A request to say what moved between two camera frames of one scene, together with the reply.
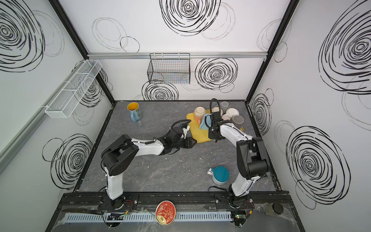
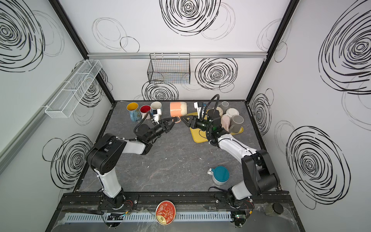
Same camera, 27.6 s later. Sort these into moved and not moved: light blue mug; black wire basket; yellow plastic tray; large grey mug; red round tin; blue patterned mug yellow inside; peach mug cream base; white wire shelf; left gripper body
Moved: left gripper body; peach mug cream base; light blue mug
Not moved: red round tin; black wire basket; white wire shelf; yellow plastic tray; blue patterned mug yellow inside; large grey mug
